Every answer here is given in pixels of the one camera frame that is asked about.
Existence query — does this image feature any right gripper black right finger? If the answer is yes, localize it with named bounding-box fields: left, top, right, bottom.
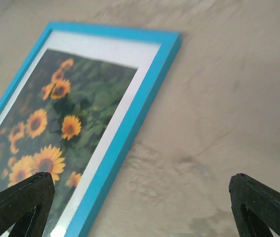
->
left=229, top=173, right=280, bottom=237

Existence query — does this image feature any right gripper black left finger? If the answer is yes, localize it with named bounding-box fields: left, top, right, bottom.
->
left=0, top=172, right=55, bottom=237

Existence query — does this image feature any sunflower photo print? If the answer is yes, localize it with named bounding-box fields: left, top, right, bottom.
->
left=0, top=48, right=138, bottom=198

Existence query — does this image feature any wooden picture frame with glass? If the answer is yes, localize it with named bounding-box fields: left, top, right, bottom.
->
left=0, top=22, right=182, bottom=237

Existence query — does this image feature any white paper mat border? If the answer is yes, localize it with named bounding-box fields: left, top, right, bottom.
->
left=0, top=31, right=160, bottom=237

